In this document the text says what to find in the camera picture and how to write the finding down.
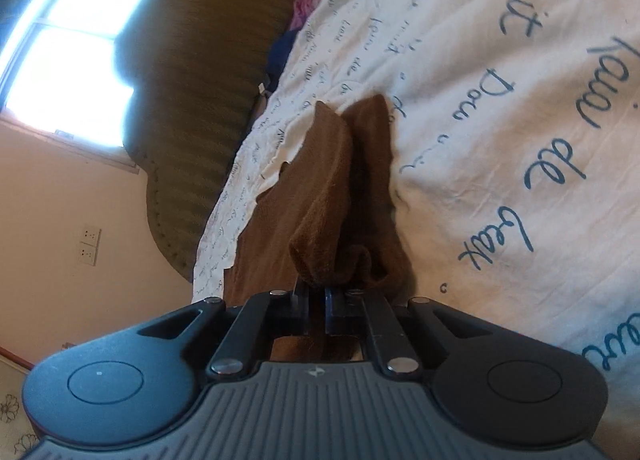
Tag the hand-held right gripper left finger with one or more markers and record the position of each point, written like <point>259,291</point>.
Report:
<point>302,310</point>

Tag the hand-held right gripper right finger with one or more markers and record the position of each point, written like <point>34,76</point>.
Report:
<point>332,312</point>

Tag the brown knit sweater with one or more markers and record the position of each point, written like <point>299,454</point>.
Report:
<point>325,179</point>

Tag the white script printed blanket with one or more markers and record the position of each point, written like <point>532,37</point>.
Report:
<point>475,139</point>

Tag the blue cloth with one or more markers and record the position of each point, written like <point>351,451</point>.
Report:
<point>281,57</point>

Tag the green upholstered headboard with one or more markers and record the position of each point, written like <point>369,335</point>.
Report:
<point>210,64</point>

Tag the pink purple cloth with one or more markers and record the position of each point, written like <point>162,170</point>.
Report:
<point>310,2</point>

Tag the window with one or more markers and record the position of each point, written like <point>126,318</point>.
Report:
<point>75,39</point>

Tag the white wall socket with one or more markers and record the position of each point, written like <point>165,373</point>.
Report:
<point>87,255</point>
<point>92,235</point>

